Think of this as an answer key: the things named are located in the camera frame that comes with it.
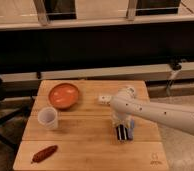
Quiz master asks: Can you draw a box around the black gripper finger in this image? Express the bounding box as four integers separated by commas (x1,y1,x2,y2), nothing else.
122,125,127,140
116,126,122,140

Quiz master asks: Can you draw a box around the blue eraser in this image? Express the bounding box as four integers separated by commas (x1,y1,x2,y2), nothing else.
128,120,135,140

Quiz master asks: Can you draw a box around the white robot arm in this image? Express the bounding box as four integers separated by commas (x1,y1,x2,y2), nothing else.
110,87,194,136

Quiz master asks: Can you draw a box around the orange bowl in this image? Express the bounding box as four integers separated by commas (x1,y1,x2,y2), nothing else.
48,83,79,109

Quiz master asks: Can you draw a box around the white plastic cup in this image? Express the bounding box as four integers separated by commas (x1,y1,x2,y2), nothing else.
37,107,58,130

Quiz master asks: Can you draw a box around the red sausage toy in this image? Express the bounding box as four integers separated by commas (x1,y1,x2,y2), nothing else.
31,145,58,163

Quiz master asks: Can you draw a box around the black clamp with cable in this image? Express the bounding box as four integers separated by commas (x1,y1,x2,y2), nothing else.
165,60,182,96

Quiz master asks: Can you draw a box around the metal window rail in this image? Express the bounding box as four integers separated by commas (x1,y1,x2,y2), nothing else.
0,0,194,30

